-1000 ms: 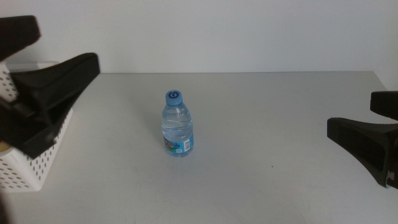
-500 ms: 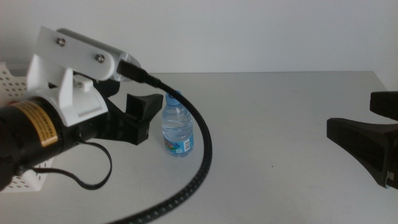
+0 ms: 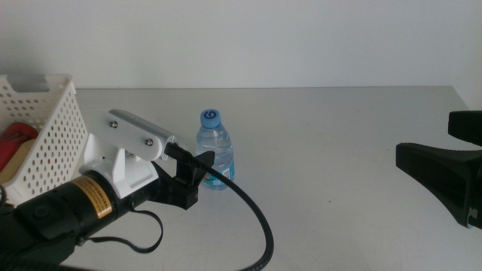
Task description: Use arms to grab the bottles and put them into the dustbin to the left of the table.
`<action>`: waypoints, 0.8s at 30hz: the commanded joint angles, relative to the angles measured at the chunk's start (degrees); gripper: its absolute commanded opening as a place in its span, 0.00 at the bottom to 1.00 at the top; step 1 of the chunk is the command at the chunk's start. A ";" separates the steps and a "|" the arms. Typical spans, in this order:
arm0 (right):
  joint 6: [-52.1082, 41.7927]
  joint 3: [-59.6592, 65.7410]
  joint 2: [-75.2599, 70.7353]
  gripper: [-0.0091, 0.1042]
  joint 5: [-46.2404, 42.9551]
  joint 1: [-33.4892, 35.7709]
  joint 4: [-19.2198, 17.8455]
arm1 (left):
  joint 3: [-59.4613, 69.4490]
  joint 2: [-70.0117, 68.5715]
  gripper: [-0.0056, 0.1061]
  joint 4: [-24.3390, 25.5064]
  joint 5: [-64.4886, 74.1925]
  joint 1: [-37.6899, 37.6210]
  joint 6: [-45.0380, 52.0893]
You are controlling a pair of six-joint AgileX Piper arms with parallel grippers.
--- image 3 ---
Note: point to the red soda can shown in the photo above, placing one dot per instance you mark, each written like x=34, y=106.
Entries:
x=13, y=139

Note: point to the clear water bottle blue label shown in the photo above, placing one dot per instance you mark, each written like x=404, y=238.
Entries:
x=214, y=139

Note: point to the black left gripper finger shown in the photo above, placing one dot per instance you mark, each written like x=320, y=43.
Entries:
x=196, y=175

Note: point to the yellow tea bottle green label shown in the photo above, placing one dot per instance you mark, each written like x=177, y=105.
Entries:
x=17, y=165

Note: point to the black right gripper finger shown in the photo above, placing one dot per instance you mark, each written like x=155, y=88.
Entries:
x=452, y=177
x=467, y=126

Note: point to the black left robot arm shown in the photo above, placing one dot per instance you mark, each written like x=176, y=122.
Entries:
x=45, y=222

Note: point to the white perforated plastic basket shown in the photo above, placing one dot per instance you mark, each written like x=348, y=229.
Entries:
x=56, y=143

